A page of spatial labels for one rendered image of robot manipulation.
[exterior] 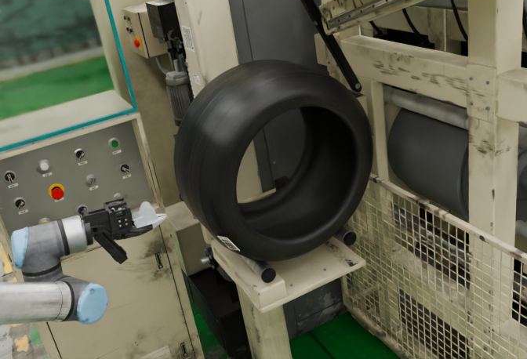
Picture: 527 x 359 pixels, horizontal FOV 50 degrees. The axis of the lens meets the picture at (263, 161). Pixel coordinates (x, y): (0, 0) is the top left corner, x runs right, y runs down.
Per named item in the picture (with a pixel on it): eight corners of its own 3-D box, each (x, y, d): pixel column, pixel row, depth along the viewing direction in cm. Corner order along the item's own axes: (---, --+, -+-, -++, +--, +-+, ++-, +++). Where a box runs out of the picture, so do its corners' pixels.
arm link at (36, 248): (14, 264, 139) (5, 226, 136) (67, 250, 144) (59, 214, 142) (17, 278, 131) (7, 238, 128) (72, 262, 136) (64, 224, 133)
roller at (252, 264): (213, 221, 186) (226, 219, 188) (214, 233, 187) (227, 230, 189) (262, 271, 157) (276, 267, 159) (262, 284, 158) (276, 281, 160)
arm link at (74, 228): (71, 260, 137) (65, 244, 145) (92, 255, 139) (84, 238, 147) (65, 228, 133) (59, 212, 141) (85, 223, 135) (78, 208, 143)
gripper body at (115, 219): (133, 208, 141) (84, 219, 136) (137, 237, 144) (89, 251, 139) (125, 197, 147) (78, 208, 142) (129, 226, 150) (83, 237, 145)
